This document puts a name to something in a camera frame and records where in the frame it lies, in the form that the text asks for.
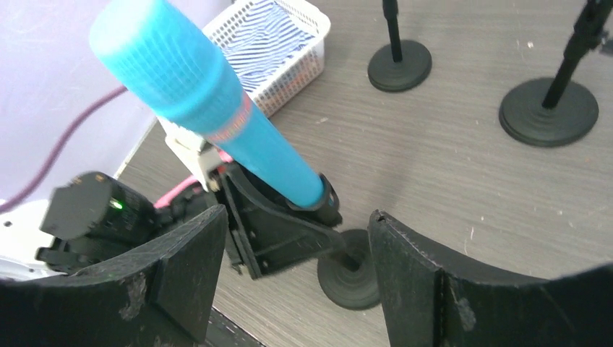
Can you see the pink microphone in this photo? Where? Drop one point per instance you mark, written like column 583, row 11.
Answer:
column 179, row 189

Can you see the blue striped cloth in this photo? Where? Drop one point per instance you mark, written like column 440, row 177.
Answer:
column 265, row 40

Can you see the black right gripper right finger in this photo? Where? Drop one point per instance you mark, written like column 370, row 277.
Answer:
column 433, row 295

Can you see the black front microphone stand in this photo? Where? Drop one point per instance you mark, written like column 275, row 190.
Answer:
column 346, row 275

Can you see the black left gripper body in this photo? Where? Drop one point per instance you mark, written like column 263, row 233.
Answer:
column 268, row 233

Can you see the white plastic basket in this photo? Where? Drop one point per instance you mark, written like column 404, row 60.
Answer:
column 299, row 71

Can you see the blue microphone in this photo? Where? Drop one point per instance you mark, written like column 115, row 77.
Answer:
column 163, row 58

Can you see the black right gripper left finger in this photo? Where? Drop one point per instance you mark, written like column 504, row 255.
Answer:
column 158, row 294

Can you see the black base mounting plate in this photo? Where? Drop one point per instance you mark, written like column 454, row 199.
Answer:
column 224, row 332

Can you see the black microphone stand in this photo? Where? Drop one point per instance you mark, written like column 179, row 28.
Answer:
column 402, row 64
column 346, row 275
column 555, row 111

